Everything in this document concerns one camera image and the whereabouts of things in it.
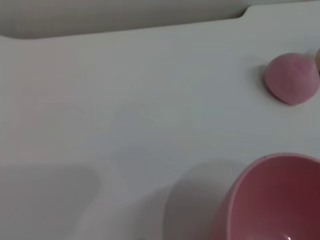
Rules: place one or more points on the pink bowl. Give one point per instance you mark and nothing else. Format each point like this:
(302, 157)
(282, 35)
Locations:
(275, 200)

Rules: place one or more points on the cream folded bun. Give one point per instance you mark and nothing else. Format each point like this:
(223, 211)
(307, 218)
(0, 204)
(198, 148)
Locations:
(318, 61)

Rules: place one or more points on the pink round bun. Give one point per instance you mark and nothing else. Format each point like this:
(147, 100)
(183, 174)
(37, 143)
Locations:
(291, 77)

